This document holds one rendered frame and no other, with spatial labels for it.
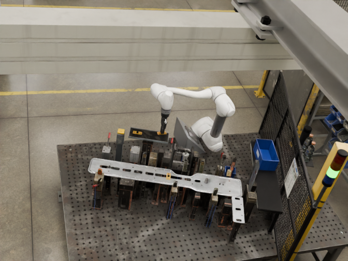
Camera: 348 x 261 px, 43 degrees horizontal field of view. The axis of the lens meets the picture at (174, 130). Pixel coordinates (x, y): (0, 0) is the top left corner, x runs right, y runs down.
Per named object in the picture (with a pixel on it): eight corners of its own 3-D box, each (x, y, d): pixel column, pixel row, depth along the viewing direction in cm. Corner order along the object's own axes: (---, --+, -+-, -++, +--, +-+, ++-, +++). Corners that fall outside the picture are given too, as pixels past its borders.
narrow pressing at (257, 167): (248, 194, 395) (259, 167, 374) (247, 185, 404) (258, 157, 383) (249, 194, 395) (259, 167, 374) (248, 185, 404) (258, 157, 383)
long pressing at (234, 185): (86, 174, 385) (86, 173, 384) (91, 157, 403) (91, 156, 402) (242, 198, 391) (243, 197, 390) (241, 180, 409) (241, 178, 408)
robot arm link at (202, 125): (194, 128, 482) (210, 115, 477) (203, 141, 474) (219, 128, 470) (188, 124, 468) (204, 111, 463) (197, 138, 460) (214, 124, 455)
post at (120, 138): (113, 168, 436) (116, 134, 409) (114, 163, 442) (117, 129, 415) (120, 169, 437) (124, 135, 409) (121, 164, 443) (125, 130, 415)
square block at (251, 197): (238, 223, 406) (248, 197, 383) (237, 217, 412) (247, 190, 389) (246, 225, 406) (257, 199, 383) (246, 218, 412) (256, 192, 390)
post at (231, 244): (227, 246, 384) (234, 225, 366) (227, 236, 393) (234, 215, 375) (234, 247, 385) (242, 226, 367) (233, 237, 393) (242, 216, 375)
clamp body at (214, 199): (201, 227, 397) (209, 201, 375) (201, 217, 406) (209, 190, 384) (211, 228, 397) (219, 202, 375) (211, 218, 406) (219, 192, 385)
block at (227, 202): (216, 227, 399) (222, 206, 381) (215, 217, 408) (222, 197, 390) (226, 228, 399) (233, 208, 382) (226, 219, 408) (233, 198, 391)
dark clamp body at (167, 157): (156, 187, 426) (161, 158, 402) (157, 177, 436) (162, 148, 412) (167, 189, 426) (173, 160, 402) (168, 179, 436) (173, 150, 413)
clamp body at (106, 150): (98, 180, 421) (100, 152, 399) (100, 172, 430) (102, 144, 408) (108, 182, 422) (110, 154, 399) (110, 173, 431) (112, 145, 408)
